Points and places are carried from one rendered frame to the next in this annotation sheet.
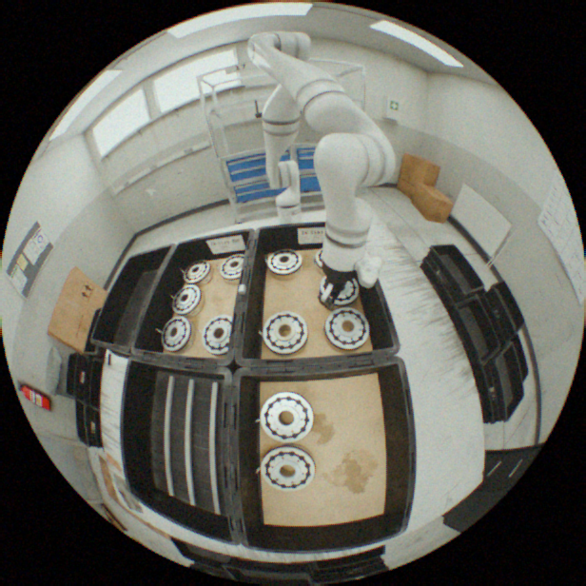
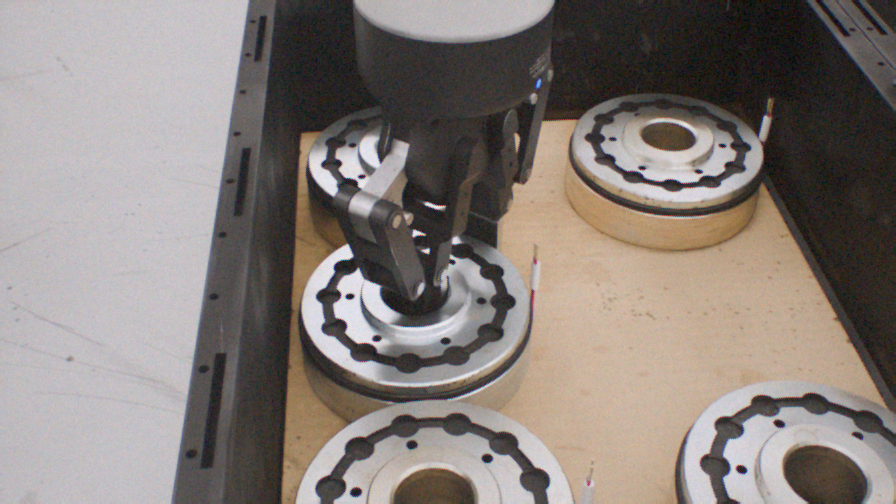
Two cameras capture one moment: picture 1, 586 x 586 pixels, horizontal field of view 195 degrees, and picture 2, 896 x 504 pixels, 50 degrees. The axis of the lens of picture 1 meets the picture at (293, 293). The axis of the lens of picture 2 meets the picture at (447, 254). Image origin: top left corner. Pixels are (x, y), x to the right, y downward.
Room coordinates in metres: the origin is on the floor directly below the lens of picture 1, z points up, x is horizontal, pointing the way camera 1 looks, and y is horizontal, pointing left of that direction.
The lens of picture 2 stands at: (0.55, -0.16, 1.16)
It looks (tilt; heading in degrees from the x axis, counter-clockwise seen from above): 41 degrees down; 170
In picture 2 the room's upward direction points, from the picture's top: straight up
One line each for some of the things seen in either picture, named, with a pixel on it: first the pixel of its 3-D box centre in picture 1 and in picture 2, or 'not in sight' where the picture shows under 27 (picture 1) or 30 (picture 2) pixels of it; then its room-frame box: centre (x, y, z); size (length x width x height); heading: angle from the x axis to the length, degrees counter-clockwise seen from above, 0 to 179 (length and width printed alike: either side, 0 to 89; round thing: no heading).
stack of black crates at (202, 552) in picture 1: (213, 547); not in sight; (-1.17, 0.70, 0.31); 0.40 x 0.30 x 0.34; 92
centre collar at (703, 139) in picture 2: (284, 330); (667, 139); (0.14, 0.03, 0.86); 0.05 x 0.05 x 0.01
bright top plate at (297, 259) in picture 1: (284, 261); (821, 488); (0.36, 0.01, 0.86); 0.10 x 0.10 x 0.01
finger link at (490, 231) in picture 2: not in sight; (478, 243); (0.20, -0.08, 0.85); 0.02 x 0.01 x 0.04; 48
